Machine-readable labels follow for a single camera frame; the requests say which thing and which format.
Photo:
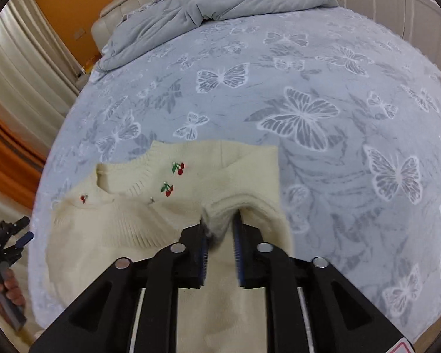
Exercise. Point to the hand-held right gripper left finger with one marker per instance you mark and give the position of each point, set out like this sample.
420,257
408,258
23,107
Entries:
203,255

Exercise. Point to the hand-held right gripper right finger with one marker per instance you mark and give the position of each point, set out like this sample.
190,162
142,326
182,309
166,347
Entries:
239,255

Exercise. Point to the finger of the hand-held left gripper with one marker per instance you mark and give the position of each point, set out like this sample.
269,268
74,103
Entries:
25,239
19,224

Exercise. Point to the cream cherry knit sweater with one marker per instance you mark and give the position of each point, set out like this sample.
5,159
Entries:
132,228

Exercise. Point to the person's left hand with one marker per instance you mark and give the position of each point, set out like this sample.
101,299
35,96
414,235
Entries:
14,287

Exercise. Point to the beige curtain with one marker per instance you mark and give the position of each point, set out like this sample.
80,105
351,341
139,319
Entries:
25,66

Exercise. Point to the butterfly print bedsheet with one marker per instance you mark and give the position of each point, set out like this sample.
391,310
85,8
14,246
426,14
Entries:
316,81

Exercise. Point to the beige padded headboard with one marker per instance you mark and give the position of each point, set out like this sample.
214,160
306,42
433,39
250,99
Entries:
132,3

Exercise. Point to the grey duvet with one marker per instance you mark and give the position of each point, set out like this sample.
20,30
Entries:
220,3

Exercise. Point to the white wardrobe doors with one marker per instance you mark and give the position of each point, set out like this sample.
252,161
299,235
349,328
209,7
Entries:
397,7

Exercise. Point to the wall socket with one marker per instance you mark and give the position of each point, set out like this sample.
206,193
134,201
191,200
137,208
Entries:
79,33

